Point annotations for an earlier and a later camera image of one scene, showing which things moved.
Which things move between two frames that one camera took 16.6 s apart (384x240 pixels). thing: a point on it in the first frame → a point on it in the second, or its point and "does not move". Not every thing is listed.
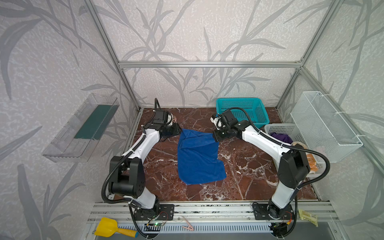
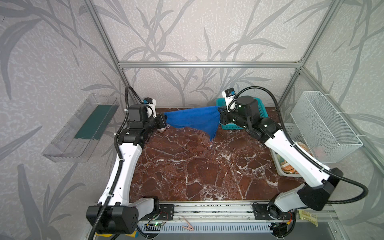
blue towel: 197,157 → 206,119
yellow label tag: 312,218 does not move
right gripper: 220,134 → 223,117
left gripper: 174,129 → 162,121
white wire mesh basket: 327,133 does not move
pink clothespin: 190,228 does not move
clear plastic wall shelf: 76,140 does not move
